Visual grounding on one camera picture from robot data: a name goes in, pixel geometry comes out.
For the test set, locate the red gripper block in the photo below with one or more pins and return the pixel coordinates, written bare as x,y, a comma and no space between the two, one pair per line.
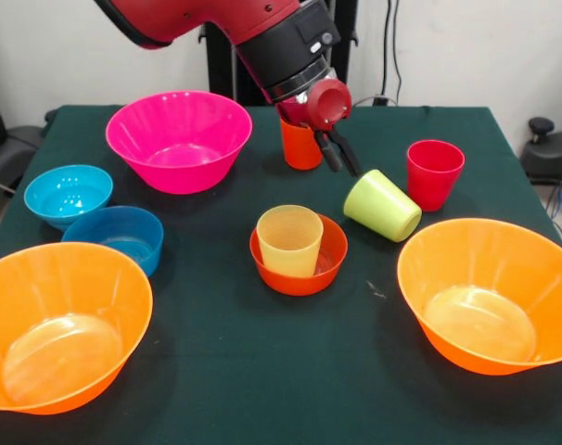
329,104

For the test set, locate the green cup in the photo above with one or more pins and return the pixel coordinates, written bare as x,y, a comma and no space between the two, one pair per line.
383,208

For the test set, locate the yellow cup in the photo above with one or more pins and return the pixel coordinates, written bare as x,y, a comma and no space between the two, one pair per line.
290,255

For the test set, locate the small red bowl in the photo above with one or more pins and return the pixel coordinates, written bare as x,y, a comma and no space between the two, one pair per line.
299,285

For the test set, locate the large orange bowl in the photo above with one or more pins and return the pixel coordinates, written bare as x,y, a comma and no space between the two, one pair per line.
67,324
485,296

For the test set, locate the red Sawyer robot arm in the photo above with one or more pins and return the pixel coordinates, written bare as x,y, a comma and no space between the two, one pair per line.
262,41

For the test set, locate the orange cup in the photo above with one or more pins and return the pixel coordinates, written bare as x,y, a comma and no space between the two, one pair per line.
299,148

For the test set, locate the red cup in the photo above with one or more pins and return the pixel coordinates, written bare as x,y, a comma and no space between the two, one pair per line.
434,176

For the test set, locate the large pink bowl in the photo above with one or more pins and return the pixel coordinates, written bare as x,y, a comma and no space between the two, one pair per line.
179,139

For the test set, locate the black stand base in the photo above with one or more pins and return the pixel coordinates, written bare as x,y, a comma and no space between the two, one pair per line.
547,153
12,153

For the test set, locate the dark blue bowl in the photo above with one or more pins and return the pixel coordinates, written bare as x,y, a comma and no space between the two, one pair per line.
137,232

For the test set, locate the dark green tablecloth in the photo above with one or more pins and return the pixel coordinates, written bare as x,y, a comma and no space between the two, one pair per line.
281,408

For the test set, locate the light blue bowl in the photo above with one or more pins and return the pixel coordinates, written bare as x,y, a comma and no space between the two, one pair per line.
67,194

